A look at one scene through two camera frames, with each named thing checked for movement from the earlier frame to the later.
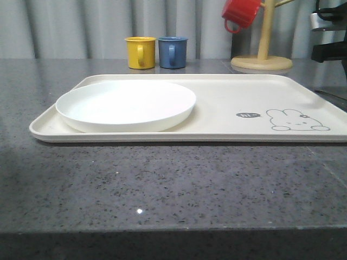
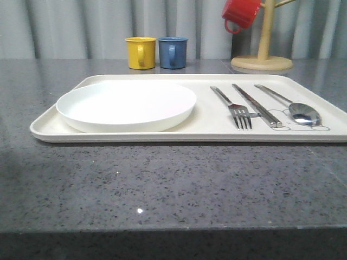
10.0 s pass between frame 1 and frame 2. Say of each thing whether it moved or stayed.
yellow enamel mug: stayed
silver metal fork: moved
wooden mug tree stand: stayed
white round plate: stayed
